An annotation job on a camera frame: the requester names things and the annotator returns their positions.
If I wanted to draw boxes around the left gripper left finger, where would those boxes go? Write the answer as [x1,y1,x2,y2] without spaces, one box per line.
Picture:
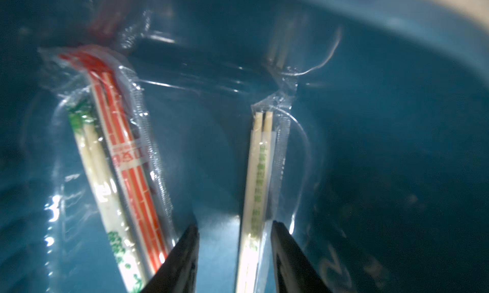
[141,224,200,293]

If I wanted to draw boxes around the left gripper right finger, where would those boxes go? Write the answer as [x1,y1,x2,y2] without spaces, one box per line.
[271,221,330,293]

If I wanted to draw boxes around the teal plastic storage tray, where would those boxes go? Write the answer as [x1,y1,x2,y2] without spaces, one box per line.
[1,0,488,292]

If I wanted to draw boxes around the small green text chopsticks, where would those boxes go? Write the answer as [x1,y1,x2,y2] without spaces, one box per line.
[235,91,293,292]

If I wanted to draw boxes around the red striped chopsticks pair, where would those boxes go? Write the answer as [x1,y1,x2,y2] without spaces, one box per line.
[39,45,174,280]

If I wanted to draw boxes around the green bamboo chopsticks pair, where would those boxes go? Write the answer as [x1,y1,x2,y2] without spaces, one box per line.
[57,94,147,292]

